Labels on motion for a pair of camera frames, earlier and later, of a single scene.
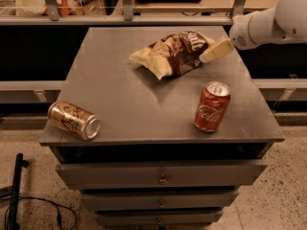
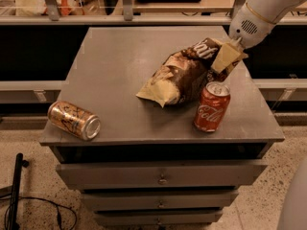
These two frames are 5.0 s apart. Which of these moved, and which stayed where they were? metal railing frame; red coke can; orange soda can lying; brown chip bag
Moved: brown chip bag
Stayed: red coke can; orange soda can lying; metal railing frame
